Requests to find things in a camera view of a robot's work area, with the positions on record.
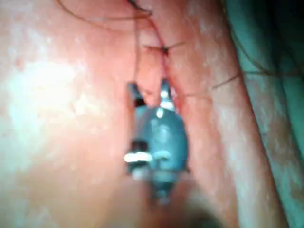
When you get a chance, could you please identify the right arm needle driver jaw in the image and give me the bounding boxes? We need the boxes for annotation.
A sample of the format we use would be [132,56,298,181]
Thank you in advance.
[126,81,147,109]
[158,79,176,110]

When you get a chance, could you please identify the right arm needle driver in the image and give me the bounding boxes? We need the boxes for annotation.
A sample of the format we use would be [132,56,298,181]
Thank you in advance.
[123,104,191,181]

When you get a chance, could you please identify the black thread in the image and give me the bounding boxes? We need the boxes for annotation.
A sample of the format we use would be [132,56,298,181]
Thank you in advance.
[58,0,304,98]

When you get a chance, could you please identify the black stitching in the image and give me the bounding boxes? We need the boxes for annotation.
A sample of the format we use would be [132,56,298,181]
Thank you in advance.
[142,40,188,57]

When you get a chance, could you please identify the tissue pad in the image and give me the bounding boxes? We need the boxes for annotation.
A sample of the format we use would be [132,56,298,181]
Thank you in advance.
[0,0,290,228]

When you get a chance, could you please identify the blue-green cloth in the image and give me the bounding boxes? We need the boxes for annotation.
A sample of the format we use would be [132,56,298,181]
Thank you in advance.
[224,0,304,228]

